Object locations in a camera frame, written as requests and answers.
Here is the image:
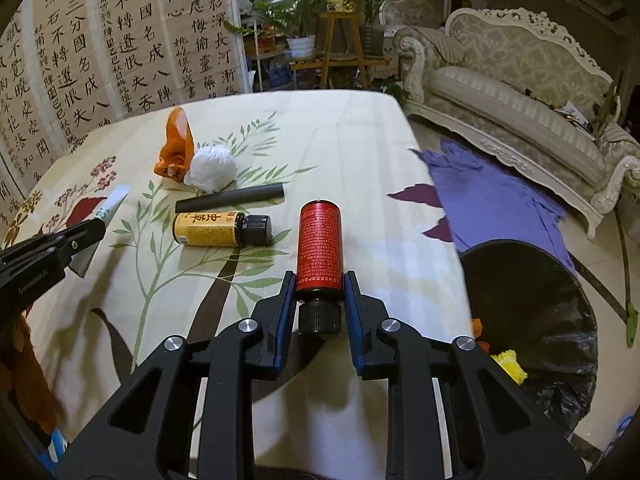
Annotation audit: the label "black trash bin with bag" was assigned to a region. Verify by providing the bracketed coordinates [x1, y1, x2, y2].
[460, 240, 598, 437]

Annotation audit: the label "red bottle black cap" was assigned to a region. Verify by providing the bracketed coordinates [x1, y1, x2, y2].
[295, 200, 344, 336]

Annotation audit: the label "floral cream tablecloth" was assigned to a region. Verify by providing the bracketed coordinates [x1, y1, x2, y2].
[0, 88, 474, 480]

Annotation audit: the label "large orange plastic bag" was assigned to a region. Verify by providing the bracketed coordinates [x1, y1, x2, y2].
[154, 107, 195, 183]

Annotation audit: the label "calligraphy wall hanging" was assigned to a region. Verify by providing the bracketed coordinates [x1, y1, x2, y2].
[1, 0, 248, 214]

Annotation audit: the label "purple cloth on floor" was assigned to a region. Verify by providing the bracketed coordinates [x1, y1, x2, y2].
[418, 139, 575, 271]

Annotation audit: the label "white green toothpaste tube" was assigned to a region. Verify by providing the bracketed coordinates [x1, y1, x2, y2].
[67, 184, 132, 280]

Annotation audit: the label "yellow label brown bottle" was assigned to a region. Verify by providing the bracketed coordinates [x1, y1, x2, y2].
[172, 211, 272, 248]

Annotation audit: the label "wooden plant stand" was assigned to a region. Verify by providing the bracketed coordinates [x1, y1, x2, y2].
[288, 11, 390, 90]

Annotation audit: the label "metal shelf rack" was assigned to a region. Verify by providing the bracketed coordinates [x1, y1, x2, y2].
[243, 18, 294, 93]

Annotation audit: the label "yellow foam net bundle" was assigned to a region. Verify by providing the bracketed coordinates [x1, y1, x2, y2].
[491, 349, 527, 386]

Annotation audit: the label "ornate white grey sofa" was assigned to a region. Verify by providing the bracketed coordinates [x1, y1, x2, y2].
[394, 8, 639, 238]

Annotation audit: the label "blue white slippers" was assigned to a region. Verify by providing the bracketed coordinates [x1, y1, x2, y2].
[603, 414, 634, 455]

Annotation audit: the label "plant in white pot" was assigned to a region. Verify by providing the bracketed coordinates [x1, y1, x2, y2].
[250, 0, 326, 62]

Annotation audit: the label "white paper ball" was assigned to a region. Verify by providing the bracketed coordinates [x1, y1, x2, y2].
[183, 145, 236, 194]

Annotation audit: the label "small orange paper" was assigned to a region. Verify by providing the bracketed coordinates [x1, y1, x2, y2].
[472, 318, 490, 354]

